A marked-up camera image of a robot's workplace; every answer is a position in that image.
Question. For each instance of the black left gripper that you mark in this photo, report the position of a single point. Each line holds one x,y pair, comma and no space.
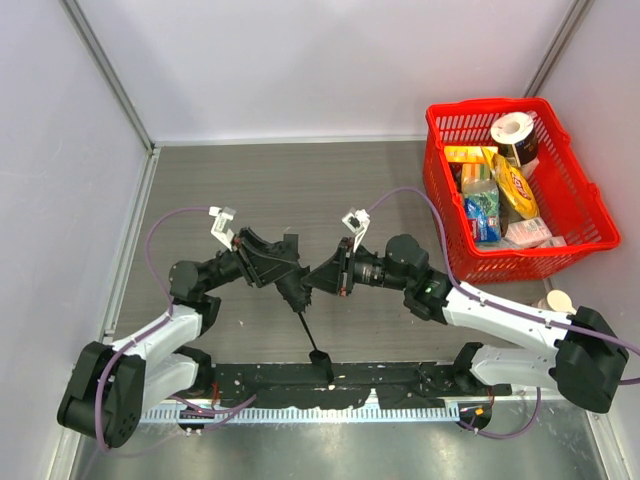
245,257

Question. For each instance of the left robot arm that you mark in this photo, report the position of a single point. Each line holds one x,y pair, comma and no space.
113,385

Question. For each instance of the yellow Lays chips bag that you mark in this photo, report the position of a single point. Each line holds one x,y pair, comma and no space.
514,187

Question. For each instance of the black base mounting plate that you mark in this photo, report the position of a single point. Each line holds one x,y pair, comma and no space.
397,385

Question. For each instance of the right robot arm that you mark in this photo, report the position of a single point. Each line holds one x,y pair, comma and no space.
576,354

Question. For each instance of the black folding umbrella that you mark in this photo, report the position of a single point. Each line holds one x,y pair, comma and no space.
298,297

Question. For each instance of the clear green snack bag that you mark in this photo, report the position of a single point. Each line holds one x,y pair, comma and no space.
482,209

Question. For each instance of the black wrapped toilet paper roll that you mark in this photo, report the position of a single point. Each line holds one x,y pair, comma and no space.
515,136

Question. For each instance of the red plastic shopping basket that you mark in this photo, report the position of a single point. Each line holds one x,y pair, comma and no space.
569,203

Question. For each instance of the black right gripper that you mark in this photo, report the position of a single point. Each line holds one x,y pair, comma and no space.
343,267

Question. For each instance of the white wrapped sponge pack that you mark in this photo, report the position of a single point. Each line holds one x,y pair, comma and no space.
528,233

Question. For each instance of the green soap pump bottle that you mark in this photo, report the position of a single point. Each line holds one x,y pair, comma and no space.
558,301

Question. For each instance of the yellow orange box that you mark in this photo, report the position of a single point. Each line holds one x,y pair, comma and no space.
459,154

